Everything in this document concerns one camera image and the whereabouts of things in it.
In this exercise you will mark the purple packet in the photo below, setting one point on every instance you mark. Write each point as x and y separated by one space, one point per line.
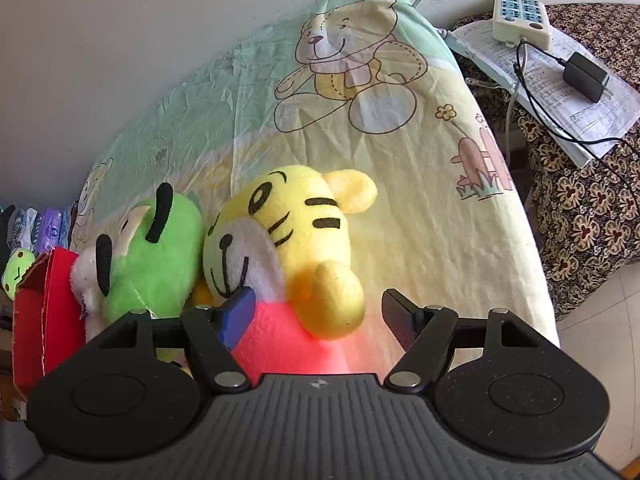
49 230

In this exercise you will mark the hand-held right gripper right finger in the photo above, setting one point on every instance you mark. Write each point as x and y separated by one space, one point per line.
397 320

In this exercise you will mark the stack of printed papers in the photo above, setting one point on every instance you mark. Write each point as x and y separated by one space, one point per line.
550 95

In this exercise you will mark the black power adapter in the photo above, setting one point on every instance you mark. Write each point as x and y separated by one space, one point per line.
585 77

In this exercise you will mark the brown floral cloth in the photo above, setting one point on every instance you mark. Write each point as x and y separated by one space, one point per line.
585 220

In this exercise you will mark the blue patterned packet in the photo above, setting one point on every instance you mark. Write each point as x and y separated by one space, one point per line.
24 230

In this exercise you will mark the bear print bed sheet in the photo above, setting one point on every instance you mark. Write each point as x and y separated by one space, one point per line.
425 210

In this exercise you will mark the red cardboard box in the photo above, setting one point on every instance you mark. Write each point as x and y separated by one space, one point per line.
50 310

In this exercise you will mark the white power strip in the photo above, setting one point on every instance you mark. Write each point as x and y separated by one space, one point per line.
517 15

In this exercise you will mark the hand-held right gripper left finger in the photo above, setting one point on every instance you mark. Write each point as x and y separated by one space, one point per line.
239 312

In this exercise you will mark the green plush toy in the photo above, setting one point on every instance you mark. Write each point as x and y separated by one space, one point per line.
150 260

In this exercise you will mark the yellow tiger plush toy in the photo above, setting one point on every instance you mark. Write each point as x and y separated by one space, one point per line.
300 220

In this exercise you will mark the small green frog toy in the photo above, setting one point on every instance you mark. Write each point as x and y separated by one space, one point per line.
17 270

